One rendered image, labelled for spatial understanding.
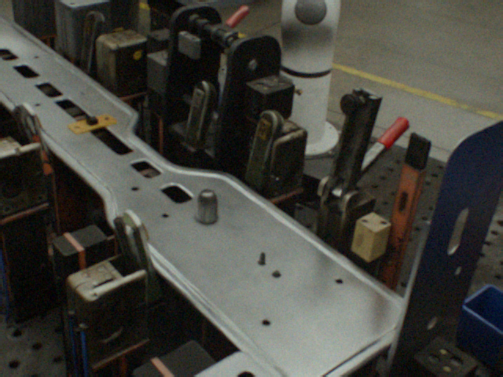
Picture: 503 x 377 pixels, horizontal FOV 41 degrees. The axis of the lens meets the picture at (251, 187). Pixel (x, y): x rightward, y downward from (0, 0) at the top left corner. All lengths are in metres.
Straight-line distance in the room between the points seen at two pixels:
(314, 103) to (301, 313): 0.79
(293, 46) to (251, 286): 0.74
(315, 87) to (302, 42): 0.12
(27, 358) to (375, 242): 0.63
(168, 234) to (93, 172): 0.20
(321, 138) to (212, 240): 0.74
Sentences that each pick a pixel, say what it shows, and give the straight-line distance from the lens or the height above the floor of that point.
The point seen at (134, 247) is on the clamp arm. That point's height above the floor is 1.08.
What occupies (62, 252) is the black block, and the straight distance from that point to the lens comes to 0.95.
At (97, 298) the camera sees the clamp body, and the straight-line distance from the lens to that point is 0.81.
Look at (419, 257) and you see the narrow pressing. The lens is 0.61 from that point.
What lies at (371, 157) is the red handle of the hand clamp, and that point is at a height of 1.11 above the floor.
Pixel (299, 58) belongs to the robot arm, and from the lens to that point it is 1.50.
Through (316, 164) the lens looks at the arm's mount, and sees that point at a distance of 1.56.
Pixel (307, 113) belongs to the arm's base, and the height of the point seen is 0.89.
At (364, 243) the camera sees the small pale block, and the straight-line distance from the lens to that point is 0.92.
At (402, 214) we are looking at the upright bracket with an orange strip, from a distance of 0.91.
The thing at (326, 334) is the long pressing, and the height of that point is 1.00.
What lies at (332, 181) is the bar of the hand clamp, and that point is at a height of 1.08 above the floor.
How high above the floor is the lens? 1.59
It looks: 34 degrees down
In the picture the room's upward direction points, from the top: 5 degrees clockwise
